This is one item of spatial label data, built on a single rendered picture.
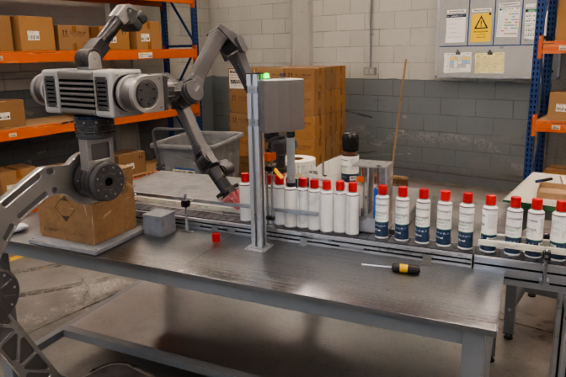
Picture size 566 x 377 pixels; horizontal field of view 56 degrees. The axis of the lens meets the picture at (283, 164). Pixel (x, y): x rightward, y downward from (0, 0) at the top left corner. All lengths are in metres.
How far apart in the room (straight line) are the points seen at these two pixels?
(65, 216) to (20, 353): 0.52
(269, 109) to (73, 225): 0.91
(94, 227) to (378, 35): 5.17
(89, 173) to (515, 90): 5.07
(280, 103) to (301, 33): 5.38
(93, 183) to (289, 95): 0.75
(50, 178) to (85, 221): 0.29
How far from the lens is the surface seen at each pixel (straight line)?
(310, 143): 5.65
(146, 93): 1.76
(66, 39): 5.95
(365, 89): 6.90
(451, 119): 6.51
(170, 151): 4.73
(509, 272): 1.98
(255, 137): 1.97
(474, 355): 1.69
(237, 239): 2.20
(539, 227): 1.96
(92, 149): 1.99
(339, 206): 2.06
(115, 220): 2.28
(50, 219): 2.36
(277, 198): 2.15
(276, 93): 1.94
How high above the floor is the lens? 1.58
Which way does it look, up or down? 12 degrees down
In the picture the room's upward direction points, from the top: 1 degrees counter-clockwise
